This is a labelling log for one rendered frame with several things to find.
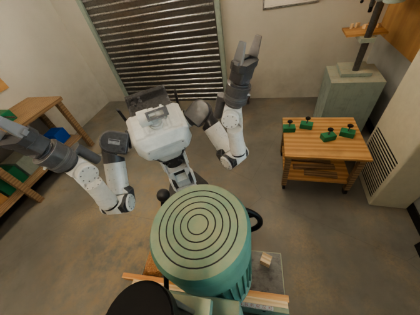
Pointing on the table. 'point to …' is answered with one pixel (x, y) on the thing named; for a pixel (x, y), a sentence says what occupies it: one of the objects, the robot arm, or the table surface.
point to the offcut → (265, 259)
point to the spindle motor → (204, 242)
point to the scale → (257, 306)
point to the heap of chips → (150, 269)
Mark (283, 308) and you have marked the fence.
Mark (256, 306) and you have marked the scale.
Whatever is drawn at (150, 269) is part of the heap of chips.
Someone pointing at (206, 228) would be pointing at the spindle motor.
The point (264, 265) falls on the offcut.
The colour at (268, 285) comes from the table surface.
